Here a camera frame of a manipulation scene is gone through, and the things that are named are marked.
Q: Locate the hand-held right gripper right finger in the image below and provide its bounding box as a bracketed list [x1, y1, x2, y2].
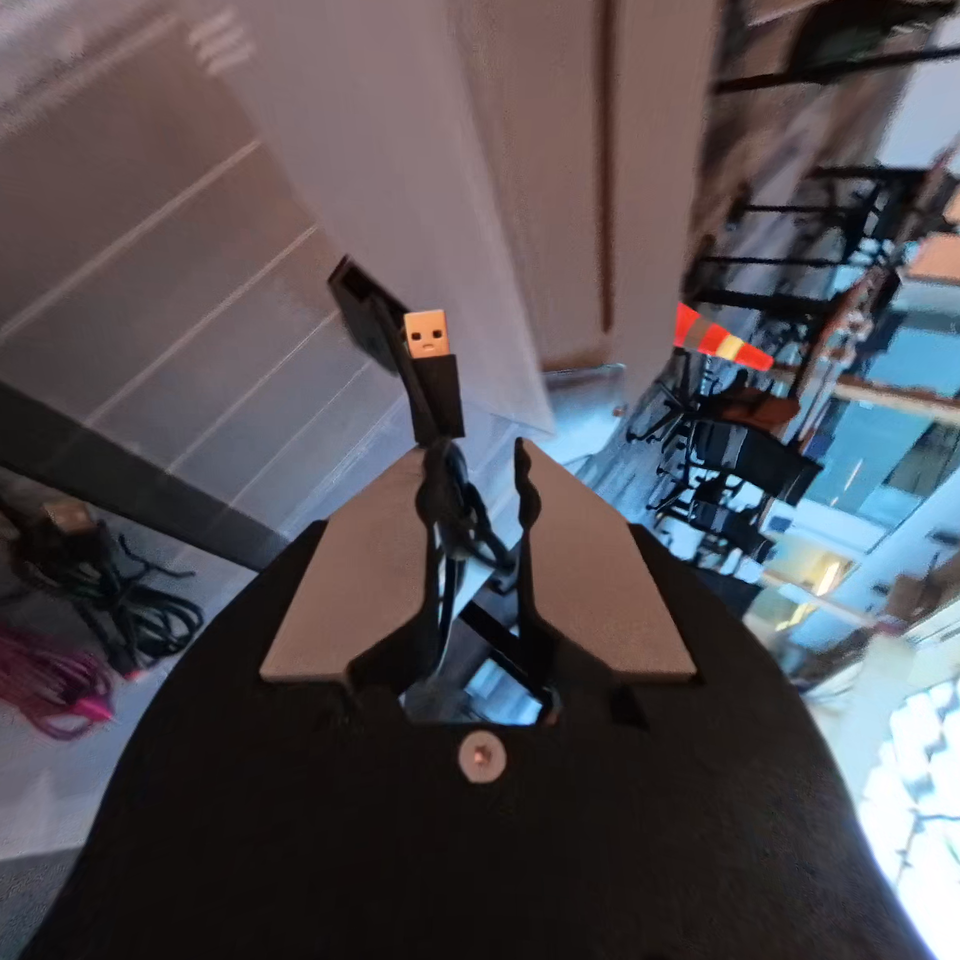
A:
[513, 438, 699, 685]

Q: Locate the grey USB hub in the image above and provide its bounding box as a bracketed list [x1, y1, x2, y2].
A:
[327, 255, 440, 445]

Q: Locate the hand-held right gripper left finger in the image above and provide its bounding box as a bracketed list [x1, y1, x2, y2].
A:
[258, 442, 445, 687]

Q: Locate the orange traffic cone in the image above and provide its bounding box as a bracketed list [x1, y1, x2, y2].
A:
[672, 301, 776, 373]

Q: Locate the row of black office chairs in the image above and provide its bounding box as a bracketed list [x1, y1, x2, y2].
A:
[626, 360, 826, 567]

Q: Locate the red braided USB cable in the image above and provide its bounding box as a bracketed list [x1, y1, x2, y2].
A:
[0, 622, 117, 742]

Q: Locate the clear plastic bin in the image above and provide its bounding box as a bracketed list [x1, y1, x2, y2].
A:
[0, 0, 560, 860]

